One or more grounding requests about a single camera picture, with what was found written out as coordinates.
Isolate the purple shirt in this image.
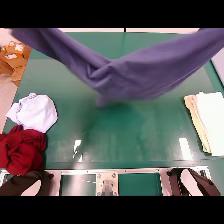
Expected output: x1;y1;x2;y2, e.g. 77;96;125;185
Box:
9;27;224;108

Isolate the cream folded garment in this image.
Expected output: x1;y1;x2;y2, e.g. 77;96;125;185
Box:
183;94;213;155

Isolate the red garment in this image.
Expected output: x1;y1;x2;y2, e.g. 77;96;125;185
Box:
0;125;48;177

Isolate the white folded garment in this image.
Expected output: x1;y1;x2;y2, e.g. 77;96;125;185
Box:
195;91;224;158

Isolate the brown cardboard box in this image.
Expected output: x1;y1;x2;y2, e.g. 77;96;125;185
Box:
0;40;33;87

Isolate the silver frame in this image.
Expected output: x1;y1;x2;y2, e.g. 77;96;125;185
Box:
0;166;214;197

